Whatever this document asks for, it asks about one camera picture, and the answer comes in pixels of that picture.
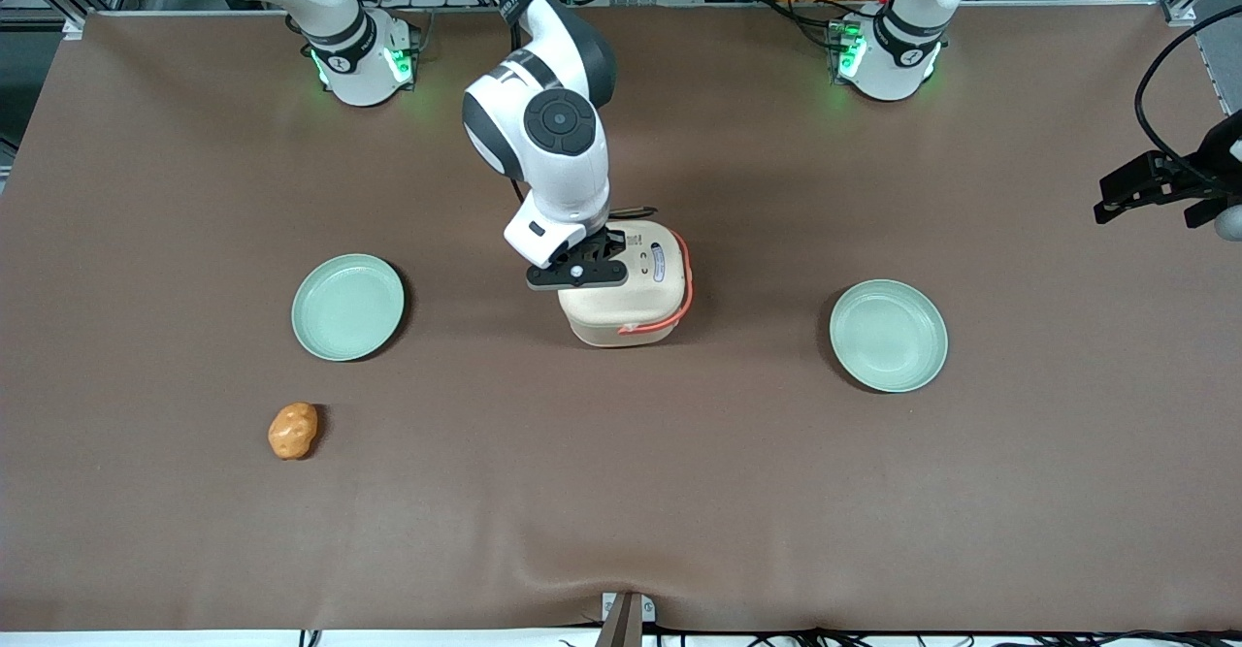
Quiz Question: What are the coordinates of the light green round plate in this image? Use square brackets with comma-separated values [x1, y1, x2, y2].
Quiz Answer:
[291, 254, 406, 363]
[829, 279, 949, 394]

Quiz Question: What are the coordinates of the brown table cloth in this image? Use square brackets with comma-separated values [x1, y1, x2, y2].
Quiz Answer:
[0, 2, 1242, 633]

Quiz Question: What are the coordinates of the brown potato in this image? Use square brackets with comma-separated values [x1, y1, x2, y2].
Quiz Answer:
[267, 402, 319, 461]

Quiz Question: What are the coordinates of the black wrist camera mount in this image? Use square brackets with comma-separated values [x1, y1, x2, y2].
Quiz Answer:
[1201, 112, 1242, 194]

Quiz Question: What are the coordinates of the black looped cable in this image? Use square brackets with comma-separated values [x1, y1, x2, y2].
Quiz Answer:
[1134, 5, 1242, 175]

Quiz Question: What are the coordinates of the metal table edge bracket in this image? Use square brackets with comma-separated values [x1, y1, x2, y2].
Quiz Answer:
[597, 592, 657, 647]

